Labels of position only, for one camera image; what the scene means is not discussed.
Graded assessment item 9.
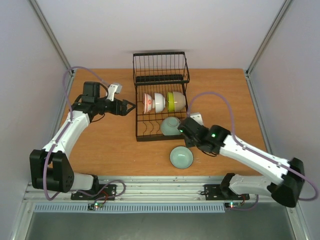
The red patterned bowl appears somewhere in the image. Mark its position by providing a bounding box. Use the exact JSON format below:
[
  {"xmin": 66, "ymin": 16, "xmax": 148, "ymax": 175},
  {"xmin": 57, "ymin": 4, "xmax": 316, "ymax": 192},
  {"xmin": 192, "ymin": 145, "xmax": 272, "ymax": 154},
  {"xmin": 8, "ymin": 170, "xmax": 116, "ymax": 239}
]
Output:
[{"xmin": 142, "ymin": 93, "xmax": 153, "ymax": 114}]

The pale green celadon bowl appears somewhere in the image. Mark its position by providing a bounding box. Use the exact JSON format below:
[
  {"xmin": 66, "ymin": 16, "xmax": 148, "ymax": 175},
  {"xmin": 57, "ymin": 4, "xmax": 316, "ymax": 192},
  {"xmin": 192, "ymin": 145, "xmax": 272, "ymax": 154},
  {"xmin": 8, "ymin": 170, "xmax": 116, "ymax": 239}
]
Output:
[
  {"xmin": 169, "ymin": 146, "xmax": 194, "ymax": 170},
  {"xmin": 160, "ymin": 116, "xmax": 182, "ymax": 136}
]

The white bowl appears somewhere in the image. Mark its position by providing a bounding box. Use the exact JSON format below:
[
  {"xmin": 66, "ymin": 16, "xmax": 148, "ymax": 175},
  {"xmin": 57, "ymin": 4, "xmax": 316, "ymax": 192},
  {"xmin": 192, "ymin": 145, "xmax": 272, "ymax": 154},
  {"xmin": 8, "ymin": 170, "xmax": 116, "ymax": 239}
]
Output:
[
  {"xmin": 152, "ymin": 92, "xmax": 166, "ymax": 113},
  {"xmin": 172, "ymin": 91, "xmax": 186, "ymax": 112}
]

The lime green bowl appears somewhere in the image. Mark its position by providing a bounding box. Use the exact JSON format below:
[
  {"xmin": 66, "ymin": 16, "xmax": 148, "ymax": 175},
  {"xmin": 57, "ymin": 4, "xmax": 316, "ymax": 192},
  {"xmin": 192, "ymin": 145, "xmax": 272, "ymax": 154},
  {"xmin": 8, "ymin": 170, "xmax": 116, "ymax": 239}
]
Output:
[{"xmin": 167, "ymin": 92, "xmax": 175, "ymax": 113}]

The black wire dish rack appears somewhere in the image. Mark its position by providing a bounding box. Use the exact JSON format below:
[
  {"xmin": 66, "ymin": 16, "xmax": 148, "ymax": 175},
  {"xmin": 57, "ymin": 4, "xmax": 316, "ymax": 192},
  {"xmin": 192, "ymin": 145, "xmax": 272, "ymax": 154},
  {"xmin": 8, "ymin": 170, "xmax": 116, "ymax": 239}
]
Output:
[{"xmin": 132, "ymin": 51, "xmax": 190, "ymax": 142}]

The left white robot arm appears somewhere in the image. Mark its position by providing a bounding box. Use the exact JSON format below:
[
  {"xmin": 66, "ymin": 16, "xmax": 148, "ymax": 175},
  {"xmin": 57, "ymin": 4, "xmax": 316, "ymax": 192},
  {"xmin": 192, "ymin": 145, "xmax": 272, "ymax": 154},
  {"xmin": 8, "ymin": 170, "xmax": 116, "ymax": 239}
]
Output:
[{"xmin": 29, "ymin": 81, "xmax": 136, "ymax": 199}]

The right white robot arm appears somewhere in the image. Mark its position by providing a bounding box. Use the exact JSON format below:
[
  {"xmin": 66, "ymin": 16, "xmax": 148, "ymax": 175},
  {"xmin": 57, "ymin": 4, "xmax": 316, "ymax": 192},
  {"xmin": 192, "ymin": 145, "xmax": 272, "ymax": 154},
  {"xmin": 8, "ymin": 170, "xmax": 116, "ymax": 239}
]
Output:
[{"xmin": 178, "ymin": 117, "xmax": 305, "ymax": 208}]

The right small circuit board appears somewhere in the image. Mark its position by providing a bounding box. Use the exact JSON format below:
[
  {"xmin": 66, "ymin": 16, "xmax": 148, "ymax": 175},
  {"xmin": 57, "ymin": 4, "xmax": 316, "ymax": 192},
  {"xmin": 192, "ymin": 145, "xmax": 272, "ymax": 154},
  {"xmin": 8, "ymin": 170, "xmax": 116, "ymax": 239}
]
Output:
[{"xmin": 224, "ymin": 201, "xmax": 244, "ymax": 209}]

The small circuit board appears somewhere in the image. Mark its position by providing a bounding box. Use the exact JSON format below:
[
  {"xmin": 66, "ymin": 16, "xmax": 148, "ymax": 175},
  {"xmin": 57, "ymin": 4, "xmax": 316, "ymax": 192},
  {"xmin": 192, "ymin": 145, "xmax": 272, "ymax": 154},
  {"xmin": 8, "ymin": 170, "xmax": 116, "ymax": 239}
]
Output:
[
  {"xmin": 87, "ymin": 202, "xmax": 104, "ymax": 211},
  {"xmin": 224, "ymin": 201, "xmax": 244, "ymax": 209}
]

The left small circuit board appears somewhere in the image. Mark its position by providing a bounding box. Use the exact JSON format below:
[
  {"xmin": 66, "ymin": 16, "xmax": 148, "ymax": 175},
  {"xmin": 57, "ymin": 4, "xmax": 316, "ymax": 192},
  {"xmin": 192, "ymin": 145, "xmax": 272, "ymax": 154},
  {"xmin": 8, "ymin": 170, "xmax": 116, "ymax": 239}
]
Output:
[{"xmin": 87, "ymin": 202, "xmax": 104, "ymax": 211}]

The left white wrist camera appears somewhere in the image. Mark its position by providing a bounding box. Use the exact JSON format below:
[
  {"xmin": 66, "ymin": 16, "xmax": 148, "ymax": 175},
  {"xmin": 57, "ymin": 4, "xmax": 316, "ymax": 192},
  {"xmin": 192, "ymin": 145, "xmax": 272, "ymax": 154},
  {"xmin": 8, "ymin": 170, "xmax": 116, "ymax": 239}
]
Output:
[{"xmin": 107, "ymin": 83, "xmax": 123, "ymax": 102}]

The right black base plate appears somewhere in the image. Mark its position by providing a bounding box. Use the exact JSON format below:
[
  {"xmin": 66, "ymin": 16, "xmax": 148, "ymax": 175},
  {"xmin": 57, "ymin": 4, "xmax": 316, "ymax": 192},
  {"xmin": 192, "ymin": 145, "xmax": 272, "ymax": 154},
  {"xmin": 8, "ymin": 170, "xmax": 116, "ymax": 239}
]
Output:
[{"xmin": 200, "ymin": 184, "xmax": 250, "ymax": 201}]

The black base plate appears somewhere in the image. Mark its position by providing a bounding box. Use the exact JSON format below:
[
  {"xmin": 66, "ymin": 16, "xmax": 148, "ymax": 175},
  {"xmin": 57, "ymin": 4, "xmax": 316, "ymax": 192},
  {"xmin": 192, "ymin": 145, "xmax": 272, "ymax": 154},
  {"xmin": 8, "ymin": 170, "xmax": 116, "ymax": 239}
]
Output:
[
  {"xmin": 200, "ymin": 184, "xmax": 250, "ymax": 201},
  {"xmin": 70, "ymin": 184, "xmax": 117, "ymax": 201}
]

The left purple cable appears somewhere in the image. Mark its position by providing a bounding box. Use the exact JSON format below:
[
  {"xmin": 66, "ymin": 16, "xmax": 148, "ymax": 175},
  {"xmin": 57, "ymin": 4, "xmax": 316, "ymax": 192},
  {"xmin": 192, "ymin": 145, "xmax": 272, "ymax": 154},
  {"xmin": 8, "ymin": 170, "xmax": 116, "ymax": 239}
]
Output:
[{"xmin": 43, "ymin": 66, "xmax": 127, "ymax": 202}]

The purple cable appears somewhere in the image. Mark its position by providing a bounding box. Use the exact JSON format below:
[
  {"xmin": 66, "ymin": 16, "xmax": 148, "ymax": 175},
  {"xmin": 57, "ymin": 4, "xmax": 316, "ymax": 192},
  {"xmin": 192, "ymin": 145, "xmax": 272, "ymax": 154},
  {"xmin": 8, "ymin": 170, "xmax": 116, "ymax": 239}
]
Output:
[
  {"xmin": 186, "ymin": 91, "xmax": 320, "ymax": 213},
  {"xmin": 43, "ymin": 66, "xmax": 127, "ymax": 202}
]

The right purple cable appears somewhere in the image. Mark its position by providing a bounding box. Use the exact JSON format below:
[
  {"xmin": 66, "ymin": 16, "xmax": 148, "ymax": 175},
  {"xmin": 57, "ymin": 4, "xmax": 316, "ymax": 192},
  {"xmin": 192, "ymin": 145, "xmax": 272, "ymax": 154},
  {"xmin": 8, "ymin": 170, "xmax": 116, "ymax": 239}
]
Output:
[{"xmin": 186, "ymin": 91, "xmax": 320, "ymax": 213}]

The aluminium front rail frame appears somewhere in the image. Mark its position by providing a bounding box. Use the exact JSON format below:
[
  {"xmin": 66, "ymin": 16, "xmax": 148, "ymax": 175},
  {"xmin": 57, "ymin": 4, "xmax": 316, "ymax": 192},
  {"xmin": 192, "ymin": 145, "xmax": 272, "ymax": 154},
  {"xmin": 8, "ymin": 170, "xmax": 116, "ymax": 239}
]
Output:
[{"xmin": 22, "ymin": 174, "xmax": 298, "ymax": 204}]

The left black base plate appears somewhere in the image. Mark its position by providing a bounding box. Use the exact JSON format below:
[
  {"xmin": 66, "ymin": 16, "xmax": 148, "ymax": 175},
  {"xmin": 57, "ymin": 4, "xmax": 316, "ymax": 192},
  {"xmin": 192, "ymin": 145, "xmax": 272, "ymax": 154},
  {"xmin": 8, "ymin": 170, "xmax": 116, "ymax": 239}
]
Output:
[{"xmin": 70, "ymin": 184, "xmax": 117, "ymax": 201}]

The right aluminium corner post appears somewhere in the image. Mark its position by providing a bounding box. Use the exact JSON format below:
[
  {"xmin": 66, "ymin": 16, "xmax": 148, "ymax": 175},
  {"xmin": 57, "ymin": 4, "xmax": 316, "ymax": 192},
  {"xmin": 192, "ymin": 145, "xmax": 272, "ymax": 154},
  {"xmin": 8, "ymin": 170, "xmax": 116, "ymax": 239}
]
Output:
[{"xmin": 245, "ymin": 0, "xmax": 295, "ymax": 76}]

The aluminium corner post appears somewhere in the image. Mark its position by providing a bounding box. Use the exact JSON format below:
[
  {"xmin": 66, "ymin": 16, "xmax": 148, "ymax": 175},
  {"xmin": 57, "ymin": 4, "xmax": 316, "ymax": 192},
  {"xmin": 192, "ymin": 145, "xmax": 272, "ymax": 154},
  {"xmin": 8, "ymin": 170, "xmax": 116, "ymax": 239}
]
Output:
[
  {"xmin": 245, "ymin": 0, "xmax": 295, "ymax": 76},
  {"xmin": 27, "ymin": 0, "xmax": 75, "ymax": 76}
]

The grey slotted cable duct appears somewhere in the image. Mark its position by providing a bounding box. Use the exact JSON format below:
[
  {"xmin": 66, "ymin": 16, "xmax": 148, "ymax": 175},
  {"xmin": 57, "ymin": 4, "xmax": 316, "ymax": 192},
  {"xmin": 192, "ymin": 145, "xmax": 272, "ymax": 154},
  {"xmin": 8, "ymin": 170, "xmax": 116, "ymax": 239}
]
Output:
[{"xmin": 33, "ymin": 203, "xmax": 225, "ymax": 214}]

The left aluminium corner post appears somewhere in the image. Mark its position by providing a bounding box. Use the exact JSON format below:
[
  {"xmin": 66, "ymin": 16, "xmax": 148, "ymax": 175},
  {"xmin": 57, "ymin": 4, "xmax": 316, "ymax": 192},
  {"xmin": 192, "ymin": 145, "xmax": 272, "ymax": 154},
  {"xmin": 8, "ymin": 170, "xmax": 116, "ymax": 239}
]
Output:
[{"xmin": 27, "ymin": 0, "xmax": 75, "ymax": 76}]

